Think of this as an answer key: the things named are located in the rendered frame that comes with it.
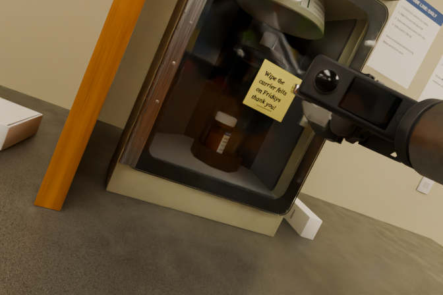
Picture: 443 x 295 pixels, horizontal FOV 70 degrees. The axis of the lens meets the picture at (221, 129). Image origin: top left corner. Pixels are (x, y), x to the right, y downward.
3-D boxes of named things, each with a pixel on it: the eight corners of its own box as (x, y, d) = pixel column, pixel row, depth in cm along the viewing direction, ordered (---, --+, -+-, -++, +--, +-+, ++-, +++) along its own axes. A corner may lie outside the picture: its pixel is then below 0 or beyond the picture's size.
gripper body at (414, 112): (365, 149, 43) (447, 187, 32) (318, 128, 40) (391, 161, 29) (392, 99, 42) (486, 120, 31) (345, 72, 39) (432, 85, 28)
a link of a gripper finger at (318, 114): (318, 129, 51) (358, 143, 43) (289, 116, 49) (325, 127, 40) (325, 111, 51) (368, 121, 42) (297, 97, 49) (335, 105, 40)
